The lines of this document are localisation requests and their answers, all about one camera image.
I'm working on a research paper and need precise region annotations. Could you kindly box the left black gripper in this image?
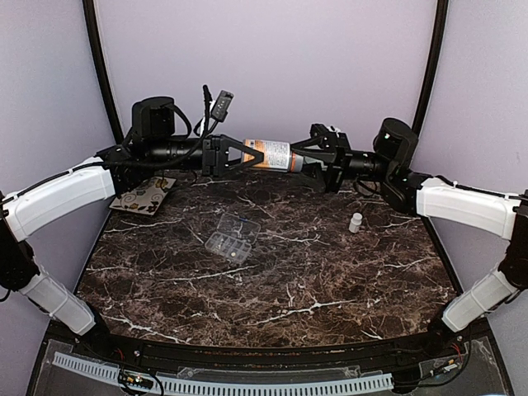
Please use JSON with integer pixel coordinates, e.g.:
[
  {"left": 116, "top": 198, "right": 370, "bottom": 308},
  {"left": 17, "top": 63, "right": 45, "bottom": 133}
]
[{"left": 149, "top": 134, "right": 266, "bottom": 179}]

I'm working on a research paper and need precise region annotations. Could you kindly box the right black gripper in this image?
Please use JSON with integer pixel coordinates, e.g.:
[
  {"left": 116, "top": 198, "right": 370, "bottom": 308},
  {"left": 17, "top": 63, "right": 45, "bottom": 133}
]
[{"left": 285, "top": 131, "right": 394, "bottom": 194}]

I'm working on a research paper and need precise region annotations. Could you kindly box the white pill bottle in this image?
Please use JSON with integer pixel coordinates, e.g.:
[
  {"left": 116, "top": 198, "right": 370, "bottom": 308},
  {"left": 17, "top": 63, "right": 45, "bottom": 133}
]
[{"left": 348, "top": 212, "right": 363, "bottom": 233}]

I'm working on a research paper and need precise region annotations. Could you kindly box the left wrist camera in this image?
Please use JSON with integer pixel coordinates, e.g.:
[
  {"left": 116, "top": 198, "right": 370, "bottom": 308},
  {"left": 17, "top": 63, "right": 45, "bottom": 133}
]
[{"left": 193, "top": 85, "right": 234, "bottom": 137}]

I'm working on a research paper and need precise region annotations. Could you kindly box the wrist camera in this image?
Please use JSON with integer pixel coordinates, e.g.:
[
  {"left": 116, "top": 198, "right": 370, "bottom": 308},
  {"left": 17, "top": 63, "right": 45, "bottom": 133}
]
[
  {"left": 193, "top": 85, "right": 234, "bottom": 137},
  {"left": 309, "top": 124, "right": 346, "bottom": 148}
]

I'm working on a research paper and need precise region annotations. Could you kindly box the black frame post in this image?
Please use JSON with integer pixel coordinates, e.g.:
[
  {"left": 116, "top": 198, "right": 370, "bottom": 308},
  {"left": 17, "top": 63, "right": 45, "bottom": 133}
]
[
  {"left": 82, "top": 0, "right": 124, "bottom": 144},
  {"left": 412, "top": 0, "right": 449, "bottom": 135}
]

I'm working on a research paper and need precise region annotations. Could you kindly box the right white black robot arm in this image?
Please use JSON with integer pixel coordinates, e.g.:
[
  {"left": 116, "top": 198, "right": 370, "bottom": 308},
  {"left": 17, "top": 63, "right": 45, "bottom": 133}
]
[{"left": 291, "top": 118, "right": 527, "bottom": 358}]

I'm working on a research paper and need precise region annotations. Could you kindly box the amber pill bottle grey cap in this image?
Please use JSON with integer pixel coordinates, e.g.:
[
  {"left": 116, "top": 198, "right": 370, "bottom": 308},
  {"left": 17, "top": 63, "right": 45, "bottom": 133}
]
[{"left": 242, "top": 138, "right": 306, "bottom": 173}]

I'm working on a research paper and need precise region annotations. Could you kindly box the right black frame post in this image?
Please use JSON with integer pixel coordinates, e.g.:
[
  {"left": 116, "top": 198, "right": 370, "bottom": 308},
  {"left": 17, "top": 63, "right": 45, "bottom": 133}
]
[{"left": 412, "top": 0, "right": 449, "bottom": 135}]

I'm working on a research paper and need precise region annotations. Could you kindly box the left black frame post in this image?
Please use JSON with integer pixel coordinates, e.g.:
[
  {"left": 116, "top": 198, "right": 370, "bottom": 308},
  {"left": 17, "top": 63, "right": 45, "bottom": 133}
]
[{"left": 82, "top": 0, "right": 124, "bottom": 144}]

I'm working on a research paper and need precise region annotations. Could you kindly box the white slotted cable duct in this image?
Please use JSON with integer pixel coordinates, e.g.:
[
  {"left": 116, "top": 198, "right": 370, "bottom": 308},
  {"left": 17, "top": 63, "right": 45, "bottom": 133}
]
[{"left": 51, "top": 352, "right": 394, "bottom": 395}]

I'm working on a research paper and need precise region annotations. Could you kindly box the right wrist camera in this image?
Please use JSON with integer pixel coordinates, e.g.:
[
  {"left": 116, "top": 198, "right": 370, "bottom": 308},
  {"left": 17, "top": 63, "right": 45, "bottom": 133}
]
[{"left": 309, "top": 124, "right": 346, "bottom": 148}]

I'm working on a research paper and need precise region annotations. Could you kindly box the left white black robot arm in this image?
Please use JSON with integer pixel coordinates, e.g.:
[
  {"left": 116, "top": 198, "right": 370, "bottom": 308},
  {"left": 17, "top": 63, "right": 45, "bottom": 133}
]
[{"left": 1, "top": 91, "right": 264, "bottom": 360}]

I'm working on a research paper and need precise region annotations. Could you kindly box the clear plastic pill organizer box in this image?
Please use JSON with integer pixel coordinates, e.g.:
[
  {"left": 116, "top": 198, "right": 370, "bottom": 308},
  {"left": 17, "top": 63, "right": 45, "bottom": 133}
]
[{"left": 205, "top": 213, "right": 261, "bottom": 264}]

